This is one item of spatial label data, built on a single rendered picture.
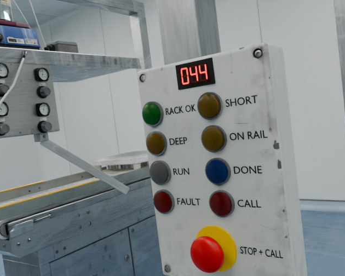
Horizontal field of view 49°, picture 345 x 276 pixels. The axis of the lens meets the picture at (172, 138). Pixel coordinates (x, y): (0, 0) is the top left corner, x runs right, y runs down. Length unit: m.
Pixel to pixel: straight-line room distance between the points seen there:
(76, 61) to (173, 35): 0.73
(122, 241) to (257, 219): 1.06
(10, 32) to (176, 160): 0.81
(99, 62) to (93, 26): 4.64
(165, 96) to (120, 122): 5.09
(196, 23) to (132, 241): 1.10
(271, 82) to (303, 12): 3.80
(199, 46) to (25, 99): 0.68
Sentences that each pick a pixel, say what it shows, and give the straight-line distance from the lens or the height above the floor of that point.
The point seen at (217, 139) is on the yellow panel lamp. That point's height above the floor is 1.09.
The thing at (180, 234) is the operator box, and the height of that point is 0.98.
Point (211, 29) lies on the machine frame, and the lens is 0.54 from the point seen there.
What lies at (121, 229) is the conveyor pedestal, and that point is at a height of 0.74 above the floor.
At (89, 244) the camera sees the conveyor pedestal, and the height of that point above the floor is 0.74.
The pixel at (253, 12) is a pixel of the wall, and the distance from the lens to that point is 4.39.
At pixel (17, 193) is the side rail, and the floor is 0.93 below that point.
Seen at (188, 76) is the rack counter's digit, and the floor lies 1.16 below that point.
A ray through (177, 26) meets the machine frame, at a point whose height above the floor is 1.23.
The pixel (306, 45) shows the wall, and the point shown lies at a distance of 4.13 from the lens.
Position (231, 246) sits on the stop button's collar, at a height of 0.97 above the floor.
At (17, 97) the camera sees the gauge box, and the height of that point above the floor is 1.22.
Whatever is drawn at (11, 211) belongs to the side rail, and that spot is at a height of 0.93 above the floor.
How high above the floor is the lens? 1.12
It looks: 3 degrees down
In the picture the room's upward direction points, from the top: 7 degrees counter-clockwise
